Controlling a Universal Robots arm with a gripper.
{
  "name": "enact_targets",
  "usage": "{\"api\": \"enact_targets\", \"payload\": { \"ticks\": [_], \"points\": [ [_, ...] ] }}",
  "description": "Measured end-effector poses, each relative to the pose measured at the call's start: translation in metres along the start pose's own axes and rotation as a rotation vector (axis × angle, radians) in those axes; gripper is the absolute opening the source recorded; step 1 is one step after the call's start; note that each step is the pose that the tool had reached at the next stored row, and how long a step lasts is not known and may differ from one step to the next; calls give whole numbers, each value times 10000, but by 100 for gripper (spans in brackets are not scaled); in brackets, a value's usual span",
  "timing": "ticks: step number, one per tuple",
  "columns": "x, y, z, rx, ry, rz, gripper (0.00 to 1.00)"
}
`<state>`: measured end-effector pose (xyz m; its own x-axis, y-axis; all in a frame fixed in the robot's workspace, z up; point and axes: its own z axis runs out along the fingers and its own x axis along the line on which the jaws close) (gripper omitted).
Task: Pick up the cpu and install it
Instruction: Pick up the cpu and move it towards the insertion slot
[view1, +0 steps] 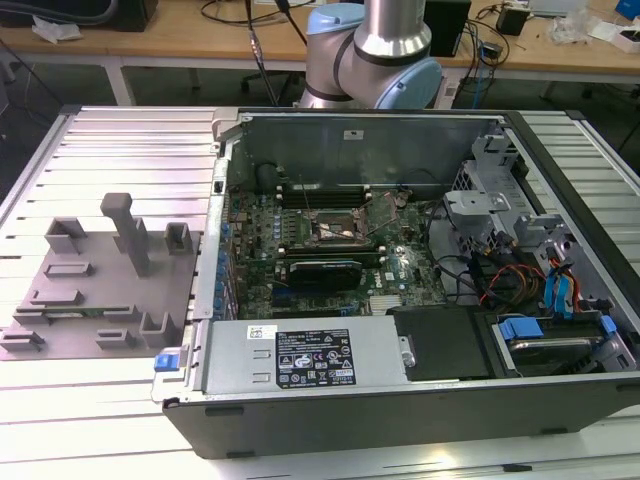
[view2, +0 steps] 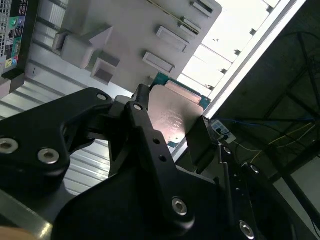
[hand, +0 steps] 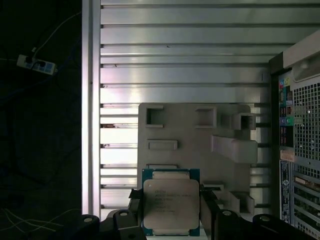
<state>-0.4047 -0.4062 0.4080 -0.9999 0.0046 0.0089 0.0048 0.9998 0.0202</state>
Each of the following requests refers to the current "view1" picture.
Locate metal socket cover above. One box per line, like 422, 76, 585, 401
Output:
357, 189, 412, 237

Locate black graphics card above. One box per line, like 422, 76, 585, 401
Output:
276, 255, 365, 294

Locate green motherboard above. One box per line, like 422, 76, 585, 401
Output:
222, 187, 451, 320

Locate silver chipset heat sink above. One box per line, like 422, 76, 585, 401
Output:
368, 294, 403, 317

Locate grey power supply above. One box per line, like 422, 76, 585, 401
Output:
202, 319, 404, 395

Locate grey metal drive cage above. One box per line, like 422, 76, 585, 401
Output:
442, 130, 584, 264

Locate black plastic bay cover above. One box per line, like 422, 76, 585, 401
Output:
385, 304, 501, 382

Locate open black PC case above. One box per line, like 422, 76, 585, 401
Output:
149, 107, 640, 460

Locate grey parts rack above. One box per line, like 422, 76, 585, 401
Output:
0, 192, 202, 362

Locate black tower box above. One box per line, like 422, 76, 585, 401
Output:
427, 0, 474, 59

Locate hard disk in blue carrier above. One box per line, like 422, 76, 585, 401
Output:
492, 313, 617, 380

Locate green RAM stick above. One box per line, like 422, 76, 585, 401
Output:
42, 308, 110, 319

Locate long wooden desk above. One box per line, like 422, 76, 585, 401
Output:
0, 0, 640, 109

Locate small black box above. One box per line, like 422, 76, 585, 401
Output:
495, 5, 530, 37

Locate black computer box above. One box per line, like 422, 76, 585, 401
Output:
0, 0, 160, 32

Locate clear plastic bags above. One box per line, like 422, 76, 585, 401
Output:
547, 9, 589, 45

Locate grey flat box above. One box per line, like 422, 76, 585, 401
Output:
528, 0, 587, 15

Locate white crumpled bag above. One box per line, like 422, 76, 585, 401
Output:
30, 13, 82, 42

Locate white cardboard box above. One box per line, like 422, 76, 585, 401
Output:
587, 19, 640, 54

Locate black wire bundle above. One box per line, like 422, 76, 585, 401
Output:
432, 247, 491, 307

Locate red yellow power wire bundle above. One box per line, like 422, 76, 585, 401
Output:
478, 263, 547, 307

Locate blue flat data wire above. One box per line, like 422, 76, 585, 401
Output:
542, 269, 561, 316
557, 267, 582, 322

